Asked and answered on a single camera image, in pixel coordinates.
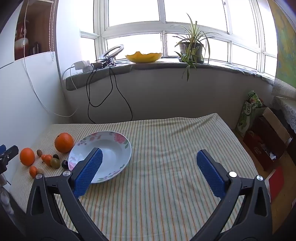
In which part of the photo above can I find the floral white plate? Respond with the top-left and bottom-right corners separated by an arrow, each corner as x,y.
68,131 -> 132,184

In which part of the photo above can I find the ring light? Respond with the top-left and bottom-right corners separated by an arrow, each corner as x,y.
98,44 -> 125,66

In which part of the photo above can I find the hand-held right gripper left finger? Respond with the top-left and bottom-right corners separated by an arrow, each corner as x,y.
24,147 -> 109,241

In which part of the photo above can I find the short white cable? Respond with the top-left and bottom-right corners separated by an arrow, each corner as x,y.
62,66 -> 78,91

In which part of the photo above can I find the wooden shelf cabinet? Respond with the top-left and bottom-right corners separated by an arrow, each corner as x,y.
14,0 -> 54,61

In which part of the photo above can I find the brown cardboard box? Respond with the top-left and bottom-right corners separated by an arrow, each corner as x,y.
243,107 -> 292,171

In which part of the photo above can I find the white window frame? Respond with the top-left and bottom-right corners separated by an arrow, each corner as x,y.
80,0 -> 278,80

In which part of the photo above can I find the striped table cloth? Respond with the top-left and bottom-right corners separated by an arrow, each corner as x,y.
10,113 -> 259,241

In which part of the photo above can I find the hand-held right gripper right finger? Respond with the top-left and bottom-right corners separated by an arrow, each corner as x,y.
196,149 -> 273,241

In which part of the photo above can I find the white lace cloth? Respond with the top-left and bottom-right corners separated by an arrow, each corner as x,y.
273,96 -> 296,133

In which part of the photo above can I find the green printed bag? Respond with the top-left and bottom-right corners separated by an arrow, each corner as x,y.
236,91 -> 264,137

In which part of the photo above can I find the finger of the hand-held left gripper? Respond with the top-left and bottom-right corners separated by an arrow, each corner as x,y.
0,145 -> 19,174

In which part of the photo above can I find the wall poster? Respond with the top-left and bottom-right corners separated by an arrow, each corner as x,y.
268,0 -> 296,81

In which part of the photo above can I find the white power strip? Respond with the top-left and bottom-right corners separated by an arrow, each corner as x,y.
73,60 -> 94,73

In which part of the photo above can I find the large orange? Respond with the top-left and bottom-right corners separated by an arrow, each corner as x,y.
54,133 -> 74,153

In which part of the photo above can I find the person's left hand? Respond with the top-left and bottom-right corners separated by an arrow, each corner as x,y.
0,178 -> 15,216

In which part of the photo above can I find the red white figurine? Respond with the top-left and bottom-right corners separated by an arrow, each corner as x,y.
15,20 -> 29,57

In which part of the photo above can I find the red box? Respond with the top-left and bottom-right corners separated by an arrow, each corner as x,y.
266,166 -> 285,202

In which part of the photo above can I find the yellow bowl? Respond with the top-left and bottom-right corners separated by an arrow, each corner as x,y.
125,51 -> 163,63

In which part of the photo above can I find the black cable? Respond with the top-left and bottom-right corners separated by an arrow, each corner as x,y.
110,66 -> 133,122
86,66 -> 116,124

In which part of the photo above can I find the white beaded blind cord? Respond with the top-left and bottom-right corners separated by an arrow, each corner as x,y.
50,0 -> 57,62

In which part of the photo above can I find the medium orange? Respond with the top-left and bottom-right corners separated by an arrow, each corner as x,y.
20,148 -> 36,166

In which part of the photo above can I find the potted spider plant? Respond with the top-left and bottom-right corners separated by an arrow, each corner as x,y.
164,13 -> 220,81

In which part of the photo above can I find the long white cable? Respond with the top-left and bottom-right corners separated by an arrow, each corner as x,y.
23,0 -> 78,117

